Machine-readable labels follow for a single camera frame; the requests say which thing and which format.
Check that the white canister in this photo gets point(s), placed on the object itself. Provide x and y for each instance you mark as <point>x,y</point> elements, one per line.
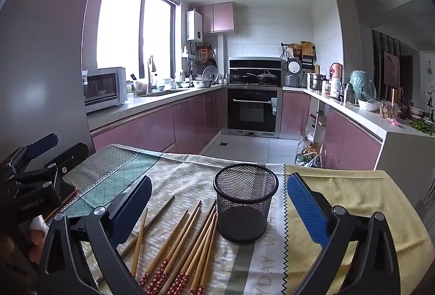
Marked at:
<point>336,87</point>

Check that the patchwork printed tablecloth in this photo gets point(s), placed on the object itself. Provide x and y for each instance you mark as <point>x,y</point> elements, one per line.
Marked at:
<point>190,172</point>

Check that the person's left hand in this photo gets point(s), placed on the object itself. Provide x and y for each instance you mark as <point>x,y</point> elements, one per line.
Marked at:
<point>38,237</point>

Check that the black mesh holder cup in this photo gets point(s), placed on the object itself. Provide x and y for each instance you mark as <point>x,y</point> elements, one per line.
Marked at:
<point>244,213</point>

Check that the metal basin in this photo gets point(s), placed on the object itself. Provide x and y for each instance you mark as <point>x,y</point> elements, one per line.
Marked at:
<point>201,83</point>

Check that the white wall water heater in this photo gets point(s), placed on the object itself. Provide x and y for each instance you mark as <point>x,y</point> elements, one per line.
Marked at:
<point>194,25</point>

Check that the dark smartphone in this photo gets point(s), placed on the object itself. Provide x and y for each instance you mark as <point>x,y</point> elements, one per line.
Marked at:
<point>69,193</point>

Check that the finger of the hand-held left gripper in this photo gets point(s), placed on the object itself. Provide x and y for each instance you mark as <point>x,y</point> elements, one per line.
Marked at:
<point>73,159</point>
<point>42,145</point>

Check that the wooden cutting board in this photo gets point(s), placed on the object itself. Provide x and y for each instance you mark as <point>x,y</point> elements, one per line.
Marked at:
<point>307,47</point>

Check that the white bowl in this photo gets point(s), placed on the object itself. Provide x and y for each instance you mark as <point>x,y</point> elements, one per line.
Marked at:
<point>368,106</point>

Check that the kitchen window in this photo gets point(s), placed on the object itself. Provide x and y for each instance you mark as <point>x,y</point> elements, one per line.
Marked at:
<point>119,26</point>

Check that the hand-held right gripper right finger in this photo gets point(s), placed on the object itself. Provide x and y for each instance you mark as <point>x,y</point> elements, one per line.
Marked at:
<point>306,210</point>

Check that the clear plastic bottle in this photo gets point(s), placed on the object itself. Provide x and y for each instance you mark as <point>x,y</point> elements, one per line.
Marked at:
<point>303,150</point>

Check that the stainless steel pot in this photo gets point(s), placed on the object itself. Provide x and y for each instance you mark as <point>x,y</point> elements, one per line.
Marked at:
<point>316,81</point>

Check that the pink wall cabinet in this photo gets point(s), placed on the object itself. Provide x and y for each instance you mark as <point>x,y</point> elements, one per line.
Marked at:
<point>217,17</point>

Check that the white rice cooker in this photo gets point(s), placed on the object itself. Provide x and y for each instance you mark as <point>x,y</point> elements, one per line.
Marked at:
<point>294,69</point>

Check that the black wok with lid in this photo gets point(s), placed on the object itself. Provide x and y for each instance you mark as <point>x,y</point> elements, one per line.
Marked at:
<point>266,77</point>

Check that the steel thermos flask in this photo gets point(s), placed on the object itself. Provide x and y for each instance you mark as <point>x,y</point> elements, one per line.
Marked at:
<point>348,94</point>

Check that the built-in black oven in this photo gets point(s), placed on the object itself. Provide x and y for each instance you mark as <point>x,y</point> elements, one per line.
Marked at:
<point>253,110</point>

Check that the green covered appliance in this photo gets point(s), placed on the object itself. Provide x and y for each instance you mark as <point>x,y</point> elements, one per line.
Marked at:
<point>360,84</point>

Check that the bunch of wooden chopsticks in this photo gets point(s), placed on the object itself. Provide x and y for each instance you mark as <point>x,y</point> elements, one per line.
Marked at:
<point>204,244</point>

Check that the black wall rack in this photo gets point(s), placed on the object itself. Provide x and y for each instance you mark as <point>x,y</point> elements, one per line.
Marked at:
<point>306,59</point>

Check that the plastic bag of vegetables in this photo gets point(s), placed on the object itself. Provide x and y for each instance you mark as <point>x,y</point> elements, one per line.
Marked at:
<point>311,161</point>

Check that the framed wall picture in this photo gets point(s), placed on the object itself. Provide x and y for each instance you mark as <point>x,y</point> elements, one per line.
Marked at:
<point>390,69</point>

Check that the pink kettle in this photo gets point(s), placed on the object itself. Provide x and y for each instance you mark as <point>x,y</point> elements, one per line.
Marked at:
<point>335,71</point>

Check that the green leafy vegetables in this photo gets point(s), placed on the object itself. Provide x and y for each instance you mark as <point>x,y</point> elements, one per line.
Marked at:
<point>421,127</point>

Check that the pink base cabinets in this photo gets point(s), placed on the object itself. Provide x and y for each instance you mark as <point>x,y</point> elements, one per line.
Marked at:
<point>346,138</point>
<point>153,125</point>

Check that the clear plastic food container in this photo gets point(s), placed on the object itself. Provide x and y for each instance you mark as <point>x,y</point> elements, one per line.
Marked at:
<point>389,110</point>

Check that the black range hood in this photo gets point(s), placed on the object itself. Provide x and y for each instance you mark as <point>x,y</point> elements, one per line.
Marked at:
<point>255,64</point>

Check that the steel kitchen faucet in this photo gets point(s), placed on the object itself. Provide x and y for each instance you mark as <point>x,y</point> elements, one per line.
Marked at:
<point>150,77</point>

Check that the metal pot lid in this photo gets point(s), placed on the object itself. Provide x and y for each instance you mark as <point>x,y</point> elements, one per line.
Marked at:
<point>210,73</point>

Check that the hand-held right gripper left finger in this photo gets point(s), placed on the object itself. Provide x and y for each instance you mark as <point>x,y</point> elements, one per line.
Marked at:
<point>132,210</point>

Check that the white microwave oven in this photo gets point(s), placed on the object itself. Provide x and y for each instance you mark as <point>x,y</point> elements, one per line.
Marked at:
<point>102,88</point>

